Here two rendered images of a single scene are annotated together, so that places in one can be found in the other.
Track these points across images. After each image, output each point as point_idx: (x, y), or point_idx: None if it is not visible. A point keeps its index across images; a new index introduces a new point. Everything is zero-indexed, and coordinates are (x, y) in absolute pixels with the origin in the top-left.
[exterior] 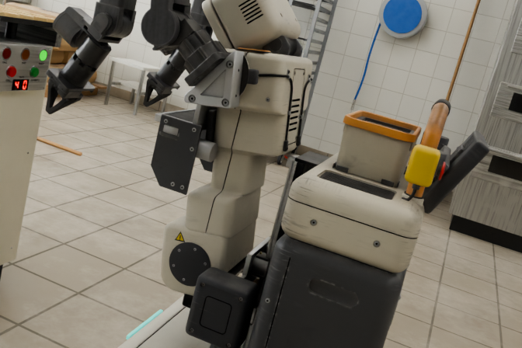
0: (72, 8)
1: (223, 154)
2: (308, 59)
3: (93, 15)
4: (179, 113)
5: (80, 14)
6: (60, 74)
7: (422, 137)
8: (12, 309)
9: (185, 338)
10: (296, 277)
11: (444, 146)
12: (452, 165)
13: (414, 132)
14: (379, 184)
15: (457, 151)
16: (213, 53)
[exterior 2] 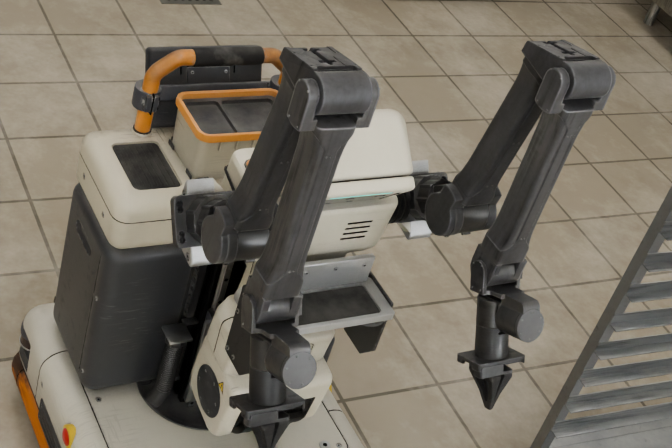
0: (534, 299)
1: None
2: (247, 149)
3: (521, 273)
4: (342, 316)
5: (526, 294)
6: (508, 354)
7: (153, 102)
8: None
9: (252, 447)
10: None
11: (163, 86)
12: (250, 80)
13: (248, 91)
14: None
15: (227, 71)
16: (446, 174)
